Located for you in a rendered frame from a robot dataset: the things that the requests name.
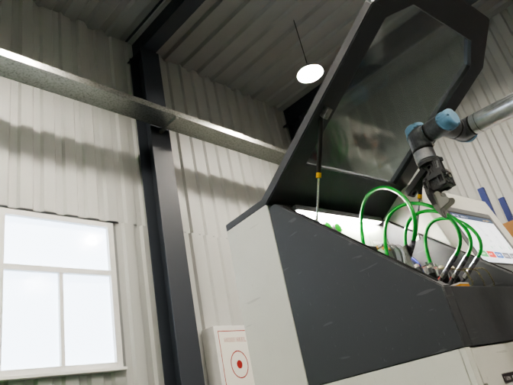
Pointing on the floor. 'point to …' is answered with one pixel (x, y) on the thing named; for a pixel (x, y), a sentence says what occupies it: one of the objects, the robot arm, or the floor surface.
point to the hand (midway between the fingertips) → (442, 215)
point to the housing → (265, 299)
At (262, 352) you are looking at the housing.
